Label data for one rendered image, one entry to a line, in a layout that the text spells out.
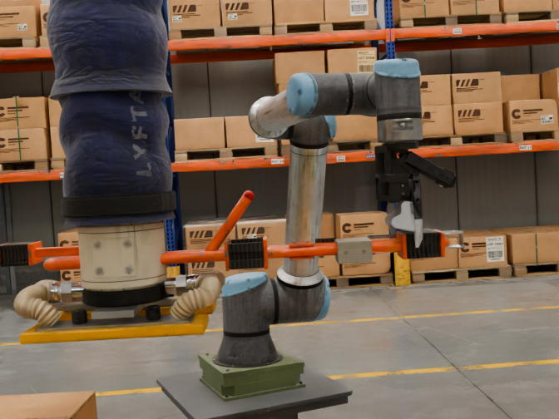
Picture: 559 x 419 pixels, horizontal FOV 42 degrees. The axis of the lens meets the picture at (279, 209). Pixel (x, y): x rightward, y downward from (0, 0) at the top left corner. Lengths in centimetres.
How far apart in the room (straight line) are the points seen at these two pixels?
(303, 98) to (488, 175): 902
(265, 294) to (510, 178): 845
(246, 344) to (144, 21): 120
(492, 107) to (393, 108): 772
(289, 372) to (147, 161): 111
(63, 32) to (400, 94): 65
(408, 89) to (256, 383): 116
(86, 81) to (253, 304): 111
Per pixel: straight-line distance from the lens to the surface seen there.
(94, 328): 142
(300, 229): 224
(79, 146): 143
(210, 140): 867
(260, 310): 232
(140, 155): 142
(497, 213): 1054
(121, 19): 143
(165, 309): 157
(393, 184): 147
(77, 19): 144
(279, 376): 233
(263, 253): 145
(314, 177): 218
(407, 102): 147
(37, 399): 180
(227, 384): 228
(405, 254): 147
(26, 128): 906
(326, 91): 155
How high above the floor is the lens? 143
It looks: 3 degrees down
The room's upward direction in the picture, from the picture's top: 3 degrees counter-clockwise
